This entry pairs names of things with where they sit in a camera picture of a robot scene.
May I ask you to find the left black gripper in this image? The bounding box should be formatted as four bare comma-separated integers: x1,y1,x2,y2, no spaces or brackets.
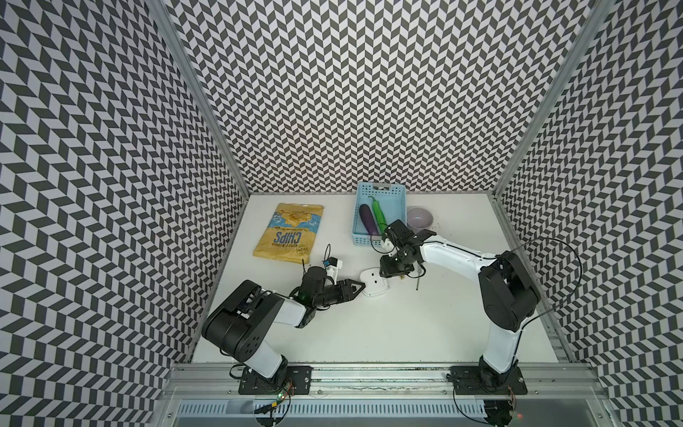
313,278,365,308

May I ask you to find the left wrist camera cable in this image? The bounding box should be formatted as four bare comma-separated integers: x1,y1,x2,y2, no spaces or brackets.
301,244,333,273

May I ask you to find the white alarm clock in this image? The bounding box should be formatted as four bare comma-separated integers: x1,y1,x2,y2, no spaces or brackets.
359,268,389,297

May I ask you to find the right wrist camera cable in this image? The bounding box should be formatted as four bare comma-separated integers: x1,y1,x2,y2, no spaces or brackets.
506,237,583,337

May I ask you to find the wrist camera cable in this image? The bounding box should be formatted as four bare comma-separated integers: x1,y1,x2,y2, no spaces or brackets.
301,244,333,273
506,237,583,337

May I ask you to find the green toy cucumber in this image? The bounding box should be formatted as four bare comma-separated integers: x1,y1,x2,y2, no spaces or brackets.
370,197,388,237

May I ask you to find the light blue plastic basket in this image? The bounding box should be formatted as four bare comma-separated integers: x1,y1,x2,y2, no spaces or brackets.
351,181,407,247

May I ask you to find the purple toy eggplant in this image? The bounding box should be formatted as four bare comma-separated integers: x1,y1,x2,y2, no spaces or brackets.
359,204,380,236

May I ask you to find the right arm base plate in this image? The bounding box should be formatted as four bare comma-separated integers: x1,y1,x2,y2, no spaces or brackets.
446,366,528,396

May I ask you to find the aluminium front rail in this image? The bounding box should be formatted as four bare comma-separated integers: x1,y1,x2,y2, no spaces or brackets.
161,362,608,400

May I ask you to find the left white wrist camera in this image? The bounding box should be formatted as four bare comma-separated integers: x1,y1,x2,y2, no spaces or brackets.
323,257,343,285

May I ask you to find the lilac ceramic bowl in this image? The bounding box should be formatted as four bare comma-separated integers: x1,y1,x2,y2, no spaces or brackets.
407,206,434,233

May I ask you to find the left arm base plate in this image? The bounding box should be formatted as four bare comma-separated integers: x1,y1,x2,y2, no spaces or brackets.
238,365,313,396

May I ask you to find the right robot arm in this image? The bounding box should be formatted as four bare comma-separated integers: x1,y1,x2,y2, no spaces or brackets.
380,220,541,390

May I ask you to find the yellow blue chips bag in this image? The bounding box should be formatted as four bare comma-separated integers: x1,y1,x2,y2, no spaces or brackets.
253,203,324,264

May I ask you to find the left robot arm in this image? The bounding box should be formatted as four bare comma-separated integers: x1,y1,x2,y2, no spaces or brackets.
201,266,366,387

